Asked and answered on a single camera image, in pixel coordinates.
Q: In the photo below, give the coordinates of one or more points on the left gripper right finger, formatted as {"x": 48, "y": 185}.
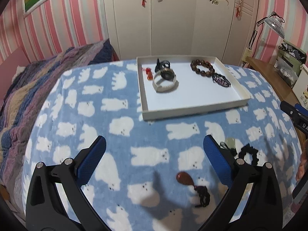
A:
{"x": 263, "y": 210}

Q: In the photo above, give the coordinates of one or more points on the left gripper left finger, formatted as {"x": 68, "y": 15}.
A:
{"x": 44, "y": 209}

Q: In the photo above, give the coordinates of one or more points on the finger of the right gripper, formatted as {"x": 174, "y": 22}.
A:
{"x": 301, "y": 109}
{"x": 290, "y": 110}

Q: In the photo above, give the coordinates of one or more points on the watch with grey band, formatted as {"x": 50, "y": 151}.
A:
{"x": 165, "y": 80}

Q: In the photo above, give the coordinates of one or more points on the black hair claw clip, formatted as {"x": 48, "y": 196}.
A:
{"x": 162, "y": 64}

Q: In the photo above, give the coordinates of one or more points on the red knot orange gourd charm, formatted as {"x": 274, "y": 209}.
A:
{"x": 148, "y": 73}

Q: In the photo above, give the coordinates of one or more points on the person's right hand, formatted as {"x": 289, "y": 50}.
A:
{"x": 302, "y": 166}

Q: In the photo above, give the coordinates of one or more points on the white bear printed box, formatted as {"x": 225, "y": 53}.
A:
{"x": 300, "y": 87}

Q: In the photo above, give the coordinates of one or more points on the wooden desk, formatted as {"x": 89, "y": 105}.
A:
{"x": 268, "y": 71}

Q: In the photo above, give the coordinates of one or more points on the green storage bag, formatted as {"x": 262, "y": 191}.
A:
{"x": 289, "y": 62}

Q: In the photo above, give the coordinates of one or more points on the silver heat lamp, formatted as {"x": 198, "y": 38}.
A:
{"x": 274, "y": 22}

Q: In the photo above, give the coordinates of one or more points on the striped purple blue quilt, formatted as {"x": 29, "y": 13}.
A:
{"x": 24, "y": 100}

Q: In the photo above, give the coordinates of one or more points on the blue polar bear blanket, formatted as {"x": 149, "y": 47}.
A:
{"x": 155, "y": 175}

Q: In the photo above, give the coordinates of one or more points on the white shallow tray box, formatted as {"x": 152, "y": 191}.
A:
{"x": 191, "y": 93}

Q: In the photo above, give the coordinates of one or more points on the white wardrobe with ornaments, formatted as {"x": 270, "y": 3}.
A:
{"x": 219, "y": 28}

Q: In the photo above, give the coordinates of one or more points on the wall power socket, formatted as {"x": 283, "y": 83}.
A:
{"x": 247, "y": 53}

